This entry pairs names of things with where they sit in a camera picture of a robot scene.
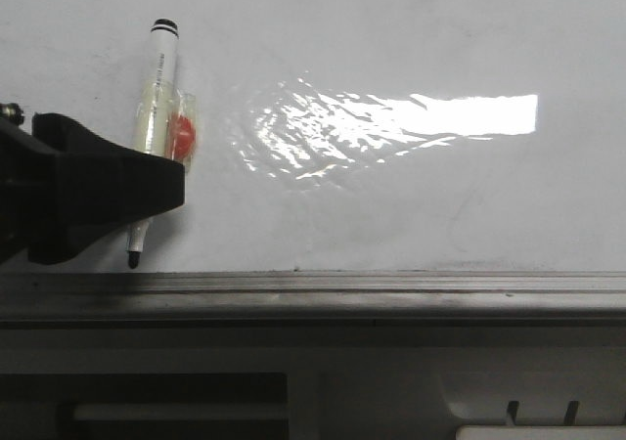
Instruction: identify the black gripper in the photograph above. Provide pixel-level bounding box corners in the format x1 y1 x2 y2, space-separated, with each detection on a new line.
1 104 185 265

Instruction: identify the clear adhesive tape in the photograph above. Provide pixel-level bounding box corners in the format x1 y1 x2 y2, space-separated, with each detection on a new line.
132 81 198 173

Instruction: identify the red round magnet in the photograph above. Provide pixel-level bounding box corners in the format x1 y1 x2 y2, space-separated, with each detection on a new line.
168 114 196 162

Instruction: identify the white whiteboard marker black tip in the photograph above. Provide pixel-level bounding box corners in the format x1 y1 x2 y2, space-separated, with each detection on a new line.
125 18 182 270

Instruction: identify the white whiteboard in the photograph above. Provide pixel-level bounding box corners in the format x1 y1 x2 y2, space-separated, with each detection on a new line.
1 0 625 273

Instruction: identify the white plastic tray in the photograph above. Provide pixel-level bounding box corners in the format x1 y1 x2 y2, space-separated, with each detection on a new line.
456 425 625 440

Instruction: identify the grey aluminium whiteboard frame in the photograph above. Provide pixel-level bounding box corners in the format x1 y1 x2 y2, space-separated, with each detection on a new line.
1 271 625 326

